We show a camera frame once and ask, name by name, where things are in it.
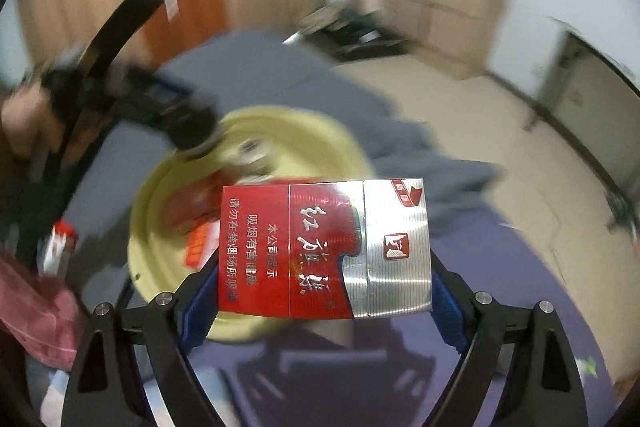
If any pale yellow plastic basin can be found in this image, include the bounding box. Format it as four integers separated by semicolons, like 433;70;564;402
127;106;373;344

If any red and silver cigarette pack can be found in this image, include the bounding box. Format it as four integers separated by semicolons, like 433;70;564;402
217;178;433;320

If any person's left forearm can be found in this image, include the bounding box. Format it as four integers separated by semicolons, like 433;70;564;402
0;82;56;162

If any red and white cigarette pack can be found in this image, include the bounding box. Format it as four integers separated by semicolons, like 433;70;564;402
42;219;81;279

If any grey blanket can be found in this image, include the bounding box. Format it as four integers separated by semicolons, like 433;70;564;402
160;31;503;235

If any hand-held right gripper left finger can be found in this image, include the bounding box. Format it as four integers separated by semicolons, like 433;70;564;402
60;249;226;427

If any folding desk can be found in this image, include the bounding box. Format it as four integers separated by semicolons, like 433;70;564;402
522;16;640;230

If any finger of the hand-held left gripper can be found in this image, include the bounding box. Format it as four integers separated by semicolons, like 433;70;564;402
170;107;226;160

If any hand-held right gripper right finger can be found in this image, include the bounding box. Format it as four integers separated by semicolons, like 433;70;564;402
427;252;588;427

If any pink cloth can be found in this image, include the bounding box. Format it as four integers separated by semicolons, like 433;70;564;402
0;251;87;370

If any dark clothes heap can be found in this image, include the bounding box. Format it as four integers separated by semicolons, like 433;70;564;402
294;0;407;60

